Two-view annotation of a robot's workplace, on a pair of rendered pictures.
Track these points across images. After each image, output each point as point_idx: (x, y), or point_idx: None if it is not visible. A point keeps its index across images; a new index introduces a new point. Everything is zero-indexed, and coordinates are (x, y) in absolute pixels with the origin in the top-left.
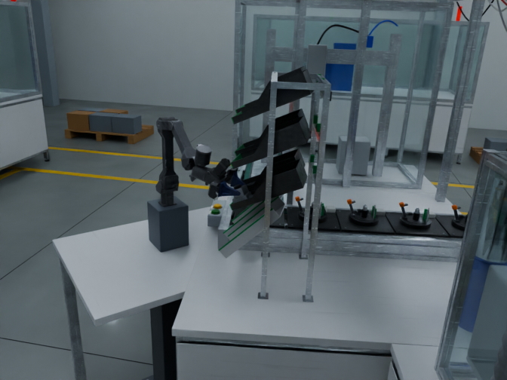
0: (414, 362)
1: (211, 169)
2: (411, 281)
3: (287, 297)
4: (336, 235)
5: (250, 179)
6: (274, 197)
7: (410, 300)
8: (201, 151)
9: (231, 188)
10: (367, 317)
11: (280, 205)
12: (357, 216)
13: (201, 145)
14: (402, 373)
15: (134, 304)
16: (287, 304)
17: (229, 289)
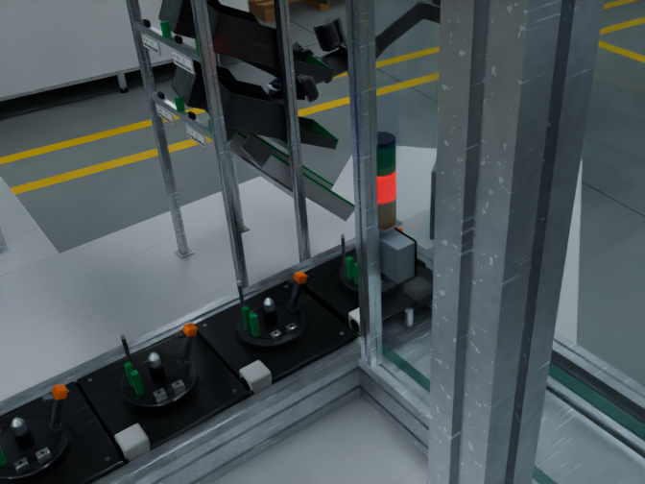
0: (30, 247)
1: (319, 58)
2: (39, 361)
3: (209, 242)
4: (191, 313)
5: (322, 138)
6: (249, 138)
7: (38, 322)
8: (320, 21)
9: (275, 78)
10: (95, 268)
11: (234, 146)
12: (172, 368)
13: (334, 20)
14: (42, 231)
15: (351, 163)
16: (202, 234)
17: (285, 217)
